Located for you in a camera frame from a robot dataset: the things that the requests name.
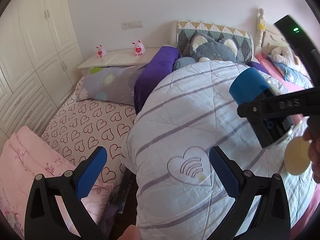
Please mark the grey cat plush pillow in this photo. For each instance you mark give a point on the grey cat plush pillow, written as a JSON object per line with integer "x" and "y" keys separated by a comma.
{"x": 203, "y": 48}

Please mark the cream wooden headboard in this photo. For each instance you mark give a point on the cream wooden headboard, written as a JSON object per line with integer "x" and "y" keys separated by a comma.
{"x": 267, "y": 36}

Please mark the white pink plush toy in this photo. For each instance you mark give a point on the white pink plush toy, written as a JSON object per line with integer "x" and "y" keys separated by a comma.
{"x": 286, "y": 56}

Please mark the blue cartoon pillow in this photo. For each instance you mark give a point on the blue cartoon pillow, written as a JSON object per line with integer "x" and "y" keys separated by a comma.
{"x": 293, "y": 76}

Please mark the white nightstand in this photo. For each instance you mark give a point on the white nightstand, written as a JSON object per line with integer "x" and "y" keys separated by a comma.
{"x": 113, "y": 58}

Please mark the grey floral pillow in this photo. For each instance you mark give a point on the grey floral pillow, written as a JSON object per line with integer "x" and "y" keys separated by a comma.
{"x": 114, "y": 84}

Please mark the large pink bunny toy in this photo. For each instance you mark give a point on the large pink bunny toy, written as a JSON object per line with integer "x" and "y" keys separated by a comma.
{"x": 139, "y": 49}

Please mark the folded pink quilt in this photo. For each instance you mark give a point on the folded pink quilt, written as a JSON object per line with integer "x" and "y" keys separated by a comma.
{"x": 25, "y": 155}

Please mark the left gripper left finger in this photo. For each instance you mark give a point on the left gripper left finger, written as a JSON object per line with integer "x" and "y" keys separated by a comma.
{"x": 43, "y": 219}

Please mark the purple blanket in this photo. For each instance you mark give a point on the purple blanket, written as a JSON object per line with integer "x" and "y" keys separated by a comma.
{"x": 156, "y": 70}

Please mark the heart pattern bed sheet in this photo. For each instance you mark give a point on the heart pattern bed sheet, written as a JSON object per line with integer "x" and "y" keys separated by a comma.
{"x": 79, "y": 127}

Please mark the striped white quilt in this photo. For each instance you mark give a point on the striped white quilt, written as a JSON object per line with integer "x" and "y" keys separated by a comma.
{"x": 179, "y": 195}

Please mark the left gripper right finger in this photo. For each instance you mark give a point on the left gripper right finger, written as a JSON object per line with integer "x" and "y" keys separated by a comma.
{"x": 272, "y": 216}

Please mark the blue black CoolTowel can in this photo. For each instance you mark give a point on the blue black CoolTowel can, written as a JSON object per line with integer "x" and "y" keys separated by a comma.
{"x": 248, "y": 87}

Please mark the small pink bunny toy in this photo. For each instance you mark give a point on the small pink bunny toy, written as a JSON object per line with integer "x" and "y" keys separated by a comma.
{"x": 101, "y": 51}

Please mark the triangle pattern headboard cushion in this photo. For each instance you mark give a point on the triangle pattern headboard cushion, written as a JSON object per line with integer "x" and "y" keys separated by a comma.
{"x": 186, "y": 30}

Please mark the cream white wardrobe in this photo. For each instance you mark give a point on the cream white wardrobe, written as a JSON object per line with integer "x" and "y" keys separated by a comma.
{"x": 40, "y": 59}

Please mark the wall switch panel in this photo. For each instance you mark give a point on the wall switch panel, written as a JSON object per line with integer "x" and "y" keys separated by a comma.
{"x": 132, "y": 25}

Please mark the person's right hand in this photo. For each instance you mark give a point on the person's right hand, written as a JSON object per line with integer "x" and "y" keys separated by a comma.
{"x": 313, "y": 153}

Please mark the person's left hand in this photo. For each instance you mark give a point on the person's left hand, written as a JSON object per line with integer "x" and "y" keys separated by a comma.
{"x": 131, "y": 233}

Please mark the pink green labelled can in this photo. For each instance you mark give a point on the pink green labelled can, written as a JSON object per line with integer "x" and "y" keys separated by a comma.
{"x": 279, "y": 89}

